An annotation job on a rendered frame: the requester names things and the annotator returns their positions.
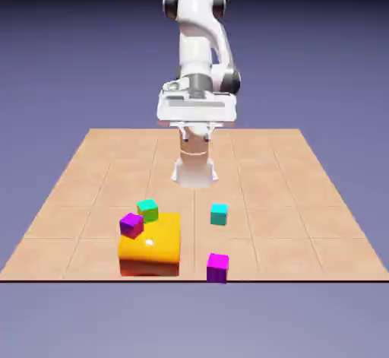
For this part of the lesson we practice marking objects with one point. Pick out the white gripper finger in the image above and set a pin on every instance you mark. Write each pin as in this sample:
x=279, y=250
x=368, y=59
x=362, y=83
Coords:
x=184, y=134
x=207, y=134

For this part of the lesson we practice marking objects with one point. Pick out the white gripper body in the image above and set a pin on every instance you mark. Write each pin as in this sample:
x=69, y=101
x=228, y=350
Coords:
x=196, y=108

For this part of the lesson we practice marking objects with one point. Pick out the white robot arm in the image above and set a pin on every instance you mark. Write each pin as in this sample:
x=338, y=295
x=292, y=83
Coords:
x=194, y=48

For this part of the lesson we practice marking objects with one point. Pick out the small cyan cube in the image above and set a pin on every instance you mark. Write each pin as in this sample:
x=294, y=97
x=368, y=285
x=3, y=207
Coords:
x=219, y=214

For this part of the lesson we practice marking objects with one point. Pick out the small green cube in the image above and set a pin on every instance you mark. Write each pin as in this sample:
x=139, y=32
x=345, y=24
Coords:
x=148, y=209

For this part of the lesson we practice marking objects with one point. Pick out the small purple cube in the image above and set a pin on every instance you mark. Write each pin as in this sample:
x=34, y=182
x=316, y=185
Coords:
x=131, y=224

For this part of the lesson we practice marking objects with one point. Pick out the small magenta cube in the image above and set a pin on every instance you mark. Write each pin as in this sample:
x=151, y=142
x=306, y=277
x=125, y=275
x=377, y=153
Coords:
x=217, y=267

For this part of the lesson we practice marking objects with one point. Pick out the large orange box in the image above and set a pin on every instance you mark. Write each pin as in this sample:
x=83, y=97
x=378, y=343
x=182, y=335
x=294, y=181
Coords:
x=152, y=245

